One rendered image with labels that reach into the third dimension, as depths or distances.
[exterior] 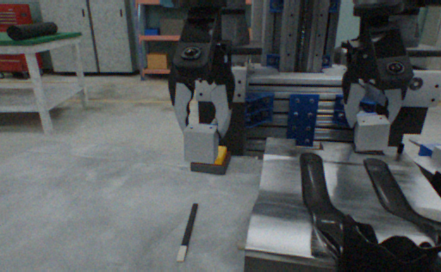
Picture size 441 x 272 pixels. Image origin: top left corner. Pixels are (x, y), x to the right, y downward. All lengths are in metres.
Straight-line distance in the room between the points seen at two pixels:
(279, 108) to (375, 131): 0.43
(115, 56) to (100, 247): 5.45
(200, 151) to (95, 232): 0.22
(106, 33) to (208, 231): 5.50
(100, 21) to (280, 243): 5.71
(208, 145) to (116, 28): 5.39
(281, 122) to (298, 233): 0.69
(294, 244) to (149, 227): 0.29
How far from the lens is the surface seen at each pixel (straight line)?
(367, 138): 0.60
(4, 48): 3.31
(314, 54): 1.05
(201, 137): 0.47
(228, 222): 0.53
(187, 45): 0.40
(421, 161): 0.72
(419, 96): 0.92
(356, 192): 0.50
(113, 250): 0.51
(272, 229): 0.31
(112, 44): 5.86
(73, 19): 6.09
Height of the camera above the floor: 1.13
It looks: 23 degrees down
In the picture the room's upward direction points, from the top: straight up
